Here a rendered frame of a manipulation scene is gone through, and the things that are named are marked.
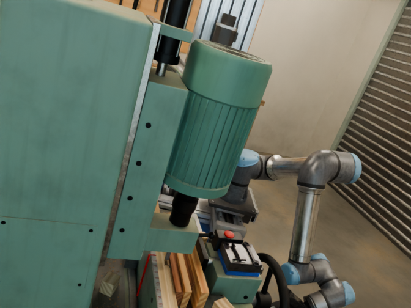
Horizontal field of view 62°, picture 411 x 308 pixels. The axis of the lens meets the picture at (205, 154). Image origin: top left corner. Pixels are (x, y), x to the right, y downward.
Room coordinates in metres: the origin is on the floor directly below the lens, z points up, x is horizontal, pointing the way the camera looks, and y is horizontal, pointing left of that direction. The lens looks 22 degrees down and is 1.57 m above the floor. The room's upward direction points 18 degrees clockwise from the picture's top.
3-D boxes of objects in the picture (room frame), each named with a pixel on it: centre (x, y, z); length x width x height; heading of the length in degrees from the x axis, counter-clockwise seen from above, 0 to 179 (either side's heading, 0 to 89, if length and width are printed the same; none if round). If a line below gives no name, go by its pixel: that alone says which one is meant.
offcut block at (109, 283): (0.72, 0.14, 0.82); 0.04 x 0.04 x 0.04; 83
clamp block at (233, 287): (0.81, -0.17, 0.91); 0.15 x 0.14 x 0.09; 21
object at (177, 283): (0.74, -0.01, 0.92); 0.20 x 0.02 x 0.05; 21
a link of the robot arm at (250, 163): (1.46, -0.18, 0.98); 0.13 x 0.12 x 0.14; 121
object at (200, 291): (0.75, -0.06, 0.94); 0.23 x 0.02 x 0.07; 21
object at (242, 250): (0.82, -0.17, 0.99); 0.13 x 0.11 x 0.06; 21
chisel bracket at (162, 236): (0.73, 0.03, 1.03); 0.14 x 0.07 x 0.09; 111
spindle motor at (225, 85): (0.74, 0.01, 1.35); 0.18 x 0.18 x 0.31
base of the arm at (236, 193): (1.46, -0.18, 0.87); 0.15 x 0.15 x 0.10
